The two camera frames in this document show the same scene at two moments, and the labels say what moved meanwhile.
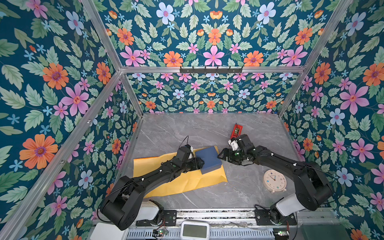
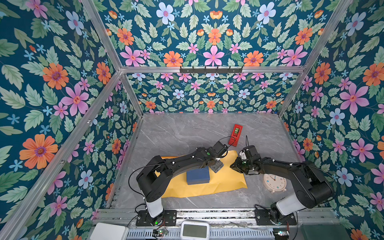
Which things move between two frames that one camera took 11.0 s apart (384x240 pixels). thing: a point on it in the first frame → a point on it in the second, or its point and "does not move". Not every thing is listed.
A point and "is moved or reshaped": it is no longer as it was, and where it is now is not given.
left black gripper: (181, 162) → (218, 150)
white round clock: (274, 181) does not move
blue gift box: (210, 157) is moved or reshaped
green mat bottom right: (325, 232) does not move
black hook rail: (211, 70) does not move
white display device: (191, 229) does not move
